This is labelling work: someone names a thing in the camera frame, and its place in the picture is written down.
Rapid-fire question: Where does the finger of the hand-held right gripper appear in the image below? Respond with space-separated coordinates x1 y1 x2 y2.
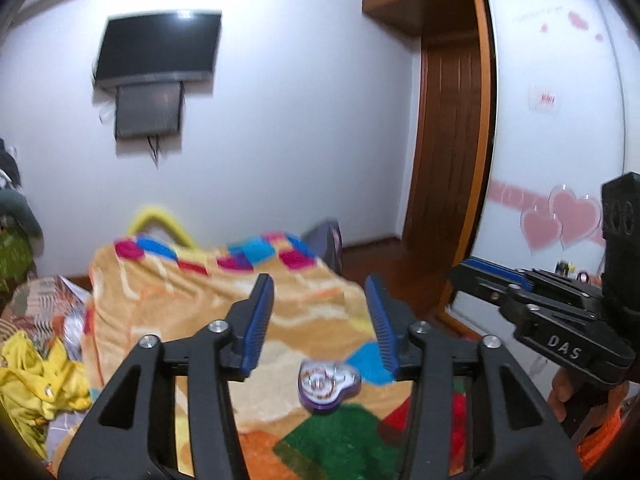
447 262 531 311
467 257 603 306

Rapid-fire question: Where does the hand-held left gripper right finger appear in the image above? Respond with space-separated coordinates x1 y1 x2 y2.
365 275 583 480

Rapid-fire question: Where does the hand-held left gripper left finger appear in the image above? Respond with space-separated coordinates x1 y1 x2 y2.
57 274 275 480

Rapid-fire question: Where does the purple heart-shaped box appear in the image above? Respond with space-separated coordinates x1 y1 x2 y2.
297 360 362 413

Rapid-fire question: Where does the person's right hand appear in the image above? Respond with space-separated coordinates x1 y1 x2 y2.
549 367 626 423

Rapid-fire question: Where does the colourful checked blanket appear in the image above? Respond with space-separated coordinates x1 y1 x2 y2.
50 232 471 480

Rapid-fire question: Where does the pink double heart sticker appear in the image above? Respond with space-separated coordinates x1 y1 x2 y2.
522 185 603 253

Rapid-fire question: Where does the grey bag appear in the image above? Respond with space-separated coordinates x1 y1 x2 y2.
300 219 343 276

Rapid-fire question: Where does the brown wooden door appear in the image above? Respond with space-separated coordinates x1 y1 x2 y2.
402 40 483 256

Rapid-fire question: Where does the white sliding wardrobe door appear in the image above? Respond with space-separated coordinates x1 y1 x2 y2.
437 0 640 341

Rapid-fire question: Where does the yellow hoop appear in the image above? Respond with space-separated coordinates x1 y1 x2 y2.
127 205 198 248

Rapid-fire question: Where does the small paper note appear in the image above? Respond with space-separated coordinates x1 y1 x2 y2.
530 87 558 113

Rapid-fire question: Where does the striped bedding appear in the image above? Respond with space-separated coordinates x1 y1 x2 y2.
0 275 93 361

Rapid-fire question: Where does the yellow blanket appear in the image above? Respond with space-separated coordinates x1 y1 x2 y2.
0 330 93 456

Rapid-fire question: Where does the small black monitor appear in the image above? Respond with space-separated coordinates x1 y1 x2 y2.
114 81 185 141

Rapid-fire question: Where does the green patterned bag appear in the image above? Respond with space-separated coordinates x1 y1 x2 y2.
0 230 38 291

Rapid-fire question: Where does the black monitor cable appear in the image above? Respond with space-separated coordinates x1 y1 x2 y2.
147 132 166 170

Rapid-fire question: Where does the wall-mounted black television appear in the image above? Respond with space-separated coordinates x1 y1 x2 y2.
92 8 223 86

